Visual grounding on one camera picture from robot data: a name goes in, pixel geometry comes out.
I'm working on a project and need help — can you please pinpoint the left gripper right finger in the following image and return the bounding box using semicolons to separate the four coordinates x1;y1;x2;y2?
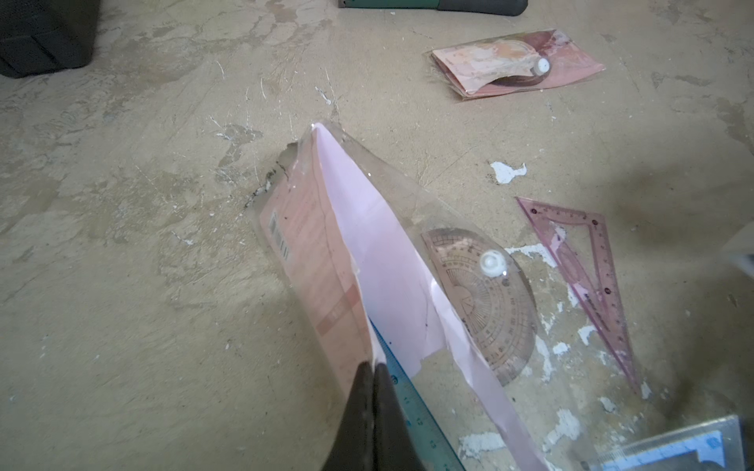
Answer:
373;363;425;471

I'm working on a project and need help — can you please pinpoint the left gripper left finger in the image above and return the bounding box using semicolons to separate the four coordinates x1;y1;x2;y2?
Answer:
321;362;375;471

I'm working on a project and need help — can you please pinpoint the teal straight ruler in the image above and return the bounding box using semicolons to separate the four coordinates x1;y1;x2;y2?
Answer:
371;324;465;471

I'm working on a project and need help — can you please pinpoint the pink ruler set pouch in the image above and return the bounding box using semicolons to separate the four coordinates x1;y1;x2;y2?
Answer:
253;123;547;470

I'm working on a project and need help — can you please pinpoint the pink protractor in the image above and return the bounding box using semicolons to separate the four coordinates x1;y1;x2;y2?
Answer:
422;228;537;386

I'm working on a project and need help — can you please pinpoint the pink triangle ruler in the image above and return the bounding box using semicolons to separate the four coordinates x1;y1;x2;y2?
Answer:
516;196;641;392

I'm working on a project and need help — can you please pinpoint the clear triangle ruler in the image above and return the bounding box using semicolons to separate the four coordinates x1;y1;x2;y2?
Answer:
581;415;747;471

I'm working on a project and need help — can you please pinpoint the green pipe wrench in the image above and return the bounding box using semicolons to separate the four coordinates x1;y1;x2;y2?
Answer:
338;0;529;17

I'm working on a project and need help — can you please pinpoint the black plastic tool case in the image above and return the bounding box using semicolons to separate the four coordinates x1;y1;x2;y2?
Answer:
1;0;101;79

